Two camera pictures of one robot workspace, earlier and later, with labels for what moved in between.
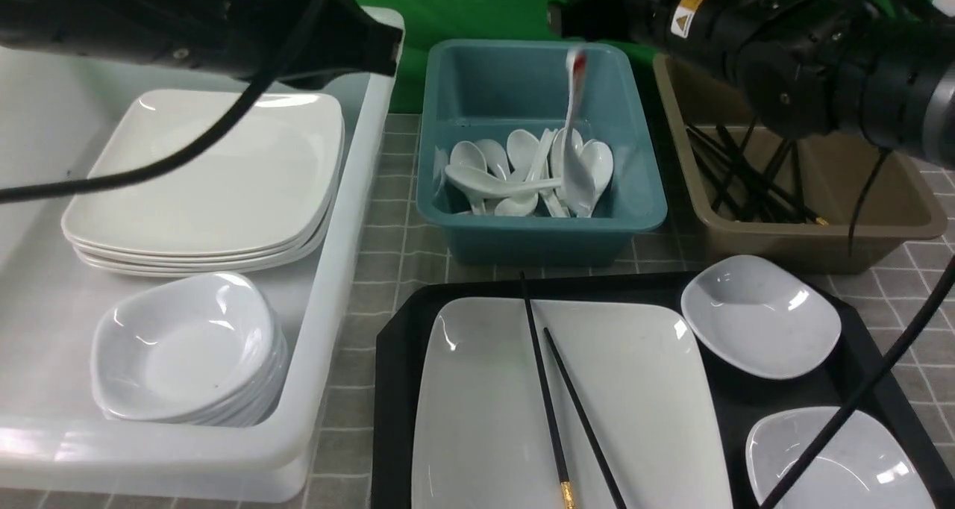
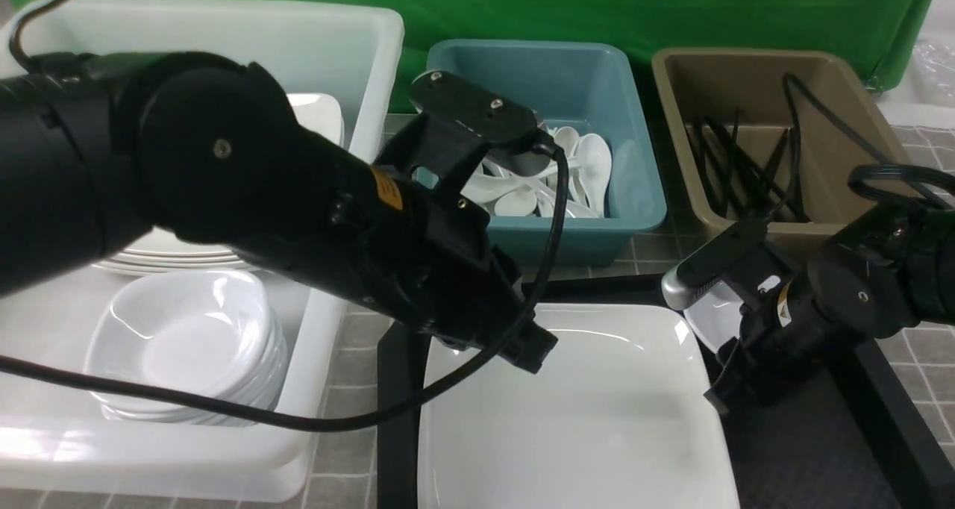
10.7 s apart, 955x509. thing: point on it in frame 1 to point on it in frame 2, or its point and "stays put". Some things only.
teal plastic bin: [474, 90] stays put
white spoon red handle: [579, 190] to [596, 179]
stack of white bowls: [198, 348] stays put
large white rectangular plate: [482, 436] stays put
